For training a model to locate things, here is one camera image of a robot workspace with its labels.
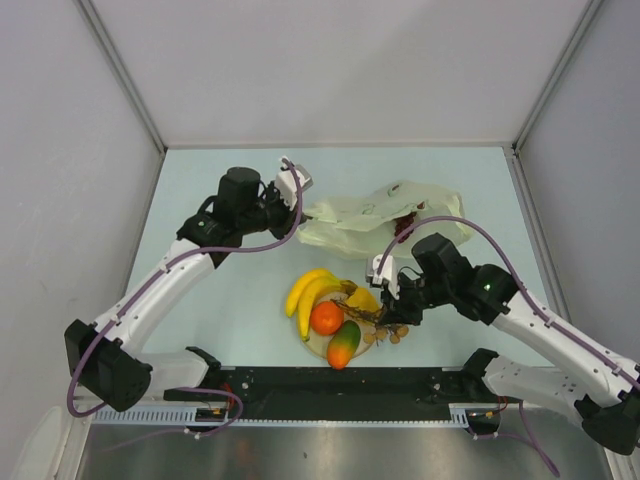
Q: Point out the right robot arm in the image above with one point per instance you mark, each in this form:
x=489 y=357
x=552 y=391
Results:
x=588 y=383

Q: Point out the fake dark grapes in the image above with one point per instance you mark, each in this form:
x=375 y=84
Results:
x=401 y=224

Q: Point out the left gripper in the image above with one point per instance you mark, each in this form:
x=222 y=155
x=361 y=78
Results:
x=288 y=217

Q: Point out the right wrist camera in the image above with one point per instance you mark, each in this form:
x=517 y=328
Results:
x=381 y=272

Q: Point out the yellow fake bell pepper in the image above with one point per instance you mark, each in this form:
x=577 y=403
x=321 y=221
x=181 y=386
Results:
x=363 y=300

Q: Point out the pale green plastic bag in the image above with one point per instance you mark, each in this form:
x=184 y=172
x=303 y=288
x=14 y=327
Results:
x=362 y=227

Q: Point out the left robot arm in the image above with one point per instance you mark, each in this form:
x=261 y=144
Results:
x=105 y=356

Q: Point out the yellow fake banana bunch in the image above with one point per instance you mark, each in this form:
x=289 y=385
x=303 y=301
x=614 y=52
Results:
x=307 y=290

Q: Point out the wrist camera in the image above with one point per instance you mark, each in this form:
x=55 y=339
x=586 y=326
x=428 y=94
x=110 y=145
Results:
x=381 y=272
x=291 y=182

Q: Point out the small orange fake fruit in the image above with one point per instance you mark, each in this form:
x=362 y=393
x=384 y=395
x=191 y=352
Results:
x=343 y=345

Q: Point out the pink ceramic plate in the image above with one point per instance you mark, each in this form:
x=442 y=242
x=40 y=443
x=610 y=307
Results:
x=317 y=344

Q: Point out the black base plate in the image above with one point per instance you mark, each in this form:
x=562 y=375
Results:
x=369 y=394

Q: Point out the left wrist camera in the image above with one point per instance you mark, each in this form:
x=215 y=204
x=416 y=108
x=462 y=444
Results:
x=291 y=182

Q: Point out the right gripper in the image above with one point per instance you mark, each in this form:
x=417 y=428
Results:
x=398 y=311

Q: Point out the brown fake longan bunch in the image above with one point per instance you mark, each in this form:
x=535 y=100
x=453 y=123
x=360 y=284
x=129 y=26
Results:
x=371 y=324

